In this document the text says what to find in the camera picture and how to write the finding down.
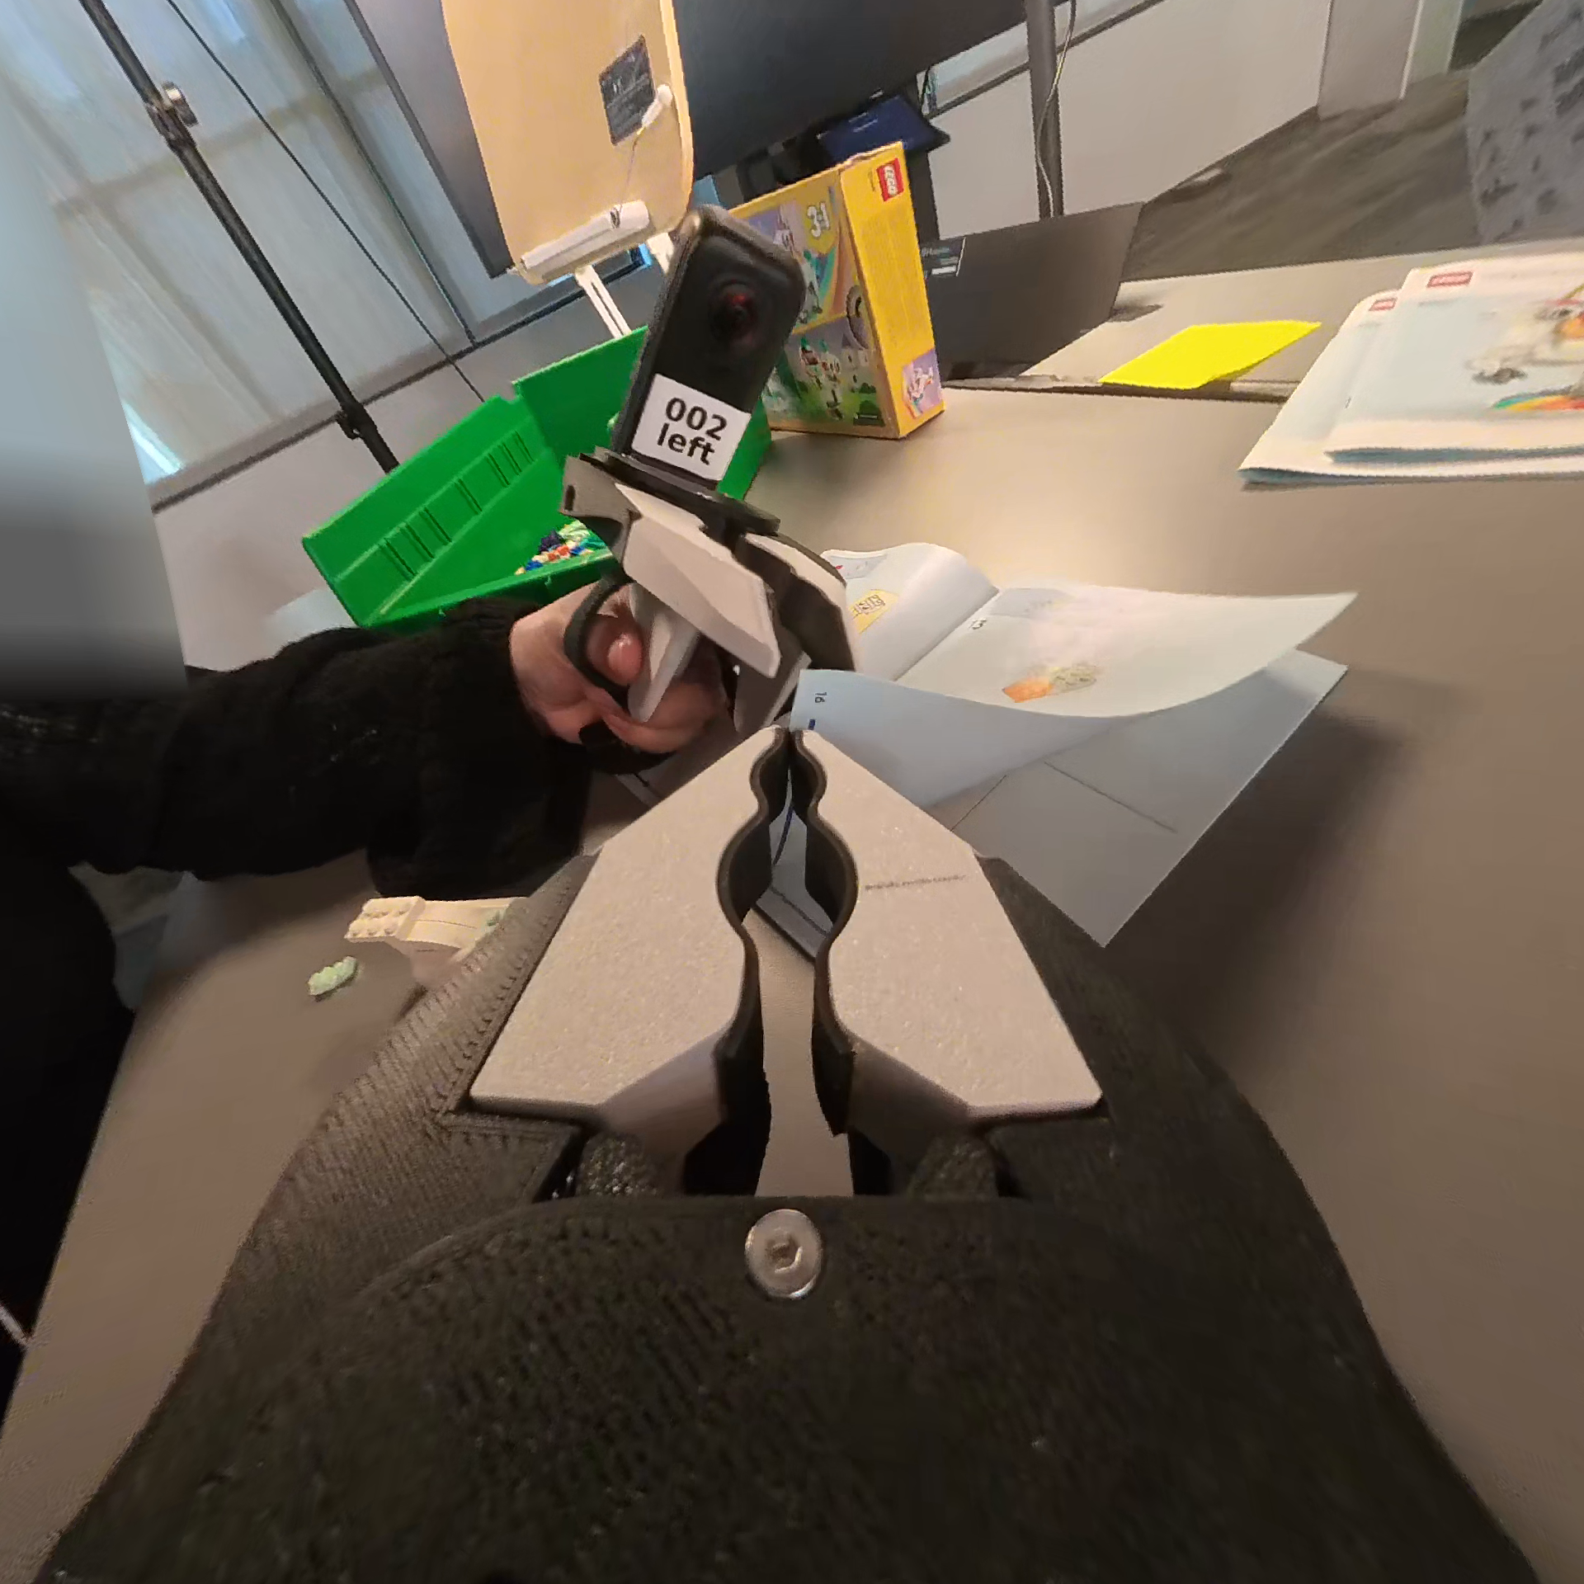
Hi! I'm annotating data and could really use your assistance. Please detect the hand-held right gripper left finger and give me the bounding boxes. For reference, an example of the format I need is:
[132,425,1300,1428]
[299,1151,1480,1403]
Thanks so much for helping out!
[467,728,784,1164]

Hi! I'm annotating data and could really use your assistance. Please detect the small black tablet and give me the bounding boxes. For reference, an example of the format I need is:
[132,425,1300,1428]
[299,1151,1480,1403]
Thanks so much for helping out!
[822,91,951,166]

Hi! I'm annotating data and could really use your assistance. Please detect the closed instruction booklet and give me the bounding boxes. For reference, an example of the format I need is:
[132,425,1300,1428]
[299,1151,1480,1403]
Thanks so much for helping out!
[1327,253,1584,468]
[1239,289,1584,487]

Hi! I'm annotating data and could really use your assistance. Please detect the beige rounded board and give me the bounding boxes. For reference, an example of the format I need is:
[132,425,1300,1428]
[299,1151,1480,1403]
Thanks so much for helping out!
[441,0,698,289]

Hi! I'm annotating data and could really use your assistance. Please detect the large black monitor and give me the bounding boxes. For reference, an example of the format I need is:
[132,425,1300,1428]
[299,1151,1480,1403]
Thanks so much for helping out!
[347,0,1045,284]

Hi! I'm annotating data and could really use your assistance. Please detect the person's left hand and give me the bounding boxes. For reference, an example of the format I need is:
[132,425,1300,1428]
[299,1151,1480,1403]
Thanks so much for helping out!
[510,591,734,760]

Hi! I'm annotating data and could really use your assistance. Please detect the green plastic bin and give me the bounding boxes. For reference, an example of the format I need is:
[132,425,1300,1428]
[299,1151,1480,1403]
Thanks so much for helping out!
[302,327,777,636]

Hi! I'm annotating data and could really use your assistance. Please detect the yellow lego box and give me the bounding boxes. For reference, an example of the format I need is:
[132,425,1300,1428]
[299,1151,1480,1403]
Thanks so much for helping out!
[728,141,951,443]

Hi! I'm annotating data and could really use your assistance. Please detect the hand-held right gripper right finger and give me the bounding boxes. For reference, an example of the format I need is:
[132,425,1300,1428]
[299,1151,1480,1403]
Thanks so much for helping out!
[802,730,1106,1156]

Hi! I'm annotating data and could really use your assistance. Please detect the black light stand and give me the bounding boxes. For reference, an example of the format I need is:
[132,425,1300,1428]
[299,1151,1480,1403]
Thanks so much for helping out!
[79,0,401,481]

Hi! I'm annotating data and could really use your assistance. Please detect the person's left forearm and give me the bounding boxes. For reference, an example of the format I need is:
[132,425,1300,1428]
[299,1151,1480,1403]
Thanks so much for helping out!
[0,600,599,897]

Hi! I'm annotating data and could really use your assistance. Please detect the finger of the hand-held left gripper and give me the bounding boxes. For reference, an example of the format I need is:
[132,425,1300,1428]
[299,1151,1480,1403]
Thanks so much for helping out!
[728,532,862,735]
[611,481,784,679]

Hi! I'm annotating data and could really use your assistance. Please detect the pile of lego bricks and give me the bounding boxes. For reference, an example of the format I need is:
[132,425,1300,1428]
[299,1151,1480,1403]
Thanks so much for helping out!
[515,520,611,580]

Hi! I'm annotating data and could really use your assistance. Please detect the lego instruction booklet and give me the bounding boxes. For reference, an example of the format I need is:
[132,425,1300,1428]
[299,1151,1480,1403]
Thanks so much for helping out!
[754,542,1358,958]

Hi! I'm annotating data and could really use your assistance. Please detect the yellow paper sheet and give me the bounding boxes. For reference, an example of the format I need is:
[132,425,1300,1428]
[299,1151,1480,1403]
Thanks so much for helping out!
[1097,317,1325,393]

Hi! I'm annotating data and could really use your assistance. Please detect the monitor stand pole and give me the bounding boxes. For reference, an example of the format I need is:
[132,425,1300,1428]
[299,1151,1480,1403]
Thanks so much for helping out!
[1025,0,1069,222]

